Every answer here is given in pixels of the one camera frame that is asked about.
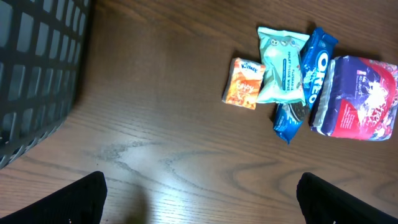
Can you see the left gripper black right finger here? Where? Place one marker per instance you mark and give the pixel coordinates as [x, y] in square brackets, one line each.
[324, 203]

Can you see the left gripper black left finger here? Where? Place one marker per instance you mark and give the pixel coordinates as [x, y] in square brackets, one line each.
[79, 202]

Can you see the red purple liner packet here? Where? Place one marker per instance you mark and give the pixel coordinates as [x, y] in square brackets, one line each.
[358, 100]

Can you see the mint green wipes packet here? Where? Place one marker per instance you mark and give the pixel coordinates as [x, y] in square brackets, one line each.
[280, 53]

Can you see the orange snack packet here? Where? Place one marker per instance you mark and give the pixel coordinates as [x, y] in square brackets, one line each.
[244, 83]

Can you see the blue oreo cookie pack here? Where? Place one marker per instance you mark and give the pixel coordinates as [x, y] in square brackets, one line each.
[315, 56]

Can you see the dark grey plastic mesh basket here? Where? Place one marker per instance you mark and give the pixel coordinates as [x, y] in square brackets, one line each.
[41, 46]

